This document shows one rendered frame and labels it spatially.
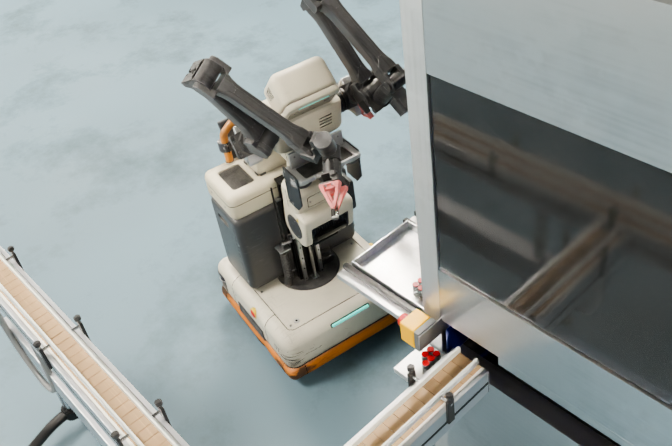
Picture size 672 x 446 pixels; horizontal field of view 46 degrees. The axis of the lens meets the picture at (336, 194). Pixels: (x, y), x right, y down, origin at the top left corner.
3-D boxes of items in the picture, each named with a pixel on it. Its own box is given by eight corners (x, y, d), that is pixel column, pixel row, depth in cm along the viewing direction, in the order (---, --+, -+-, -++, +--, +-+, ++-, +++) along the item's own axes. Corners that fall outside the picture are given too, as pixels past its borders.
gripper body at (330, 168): (315, 180, 232) (314, 158, 235) (331, 192, 241) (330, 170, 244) (335, 174, 230) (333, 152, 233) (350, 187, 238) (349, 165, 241)
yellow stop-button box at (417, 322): (437, 337, 222) (436, 320, 218) (419, 352, 219) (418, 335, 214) (417, 323, 227) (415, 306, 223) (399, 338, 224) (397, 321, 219)
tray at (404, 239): (486, 273, 250) (486, 265, 247) (430, 321, 237) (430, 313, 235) (408, 227, 271) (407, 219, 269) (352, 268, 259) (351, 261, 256)
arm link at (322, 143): (314, 134, 246) (301, 158, 244) (303, 116, 236) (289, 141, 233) (347, 146, 241) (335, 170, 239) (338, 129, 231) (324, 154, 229)
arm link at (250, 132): (186, 50, 232) (168, 78, 230) (216, 55, 224) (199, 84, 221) (270, 131, 265) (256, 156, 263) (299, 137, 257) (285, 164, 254)
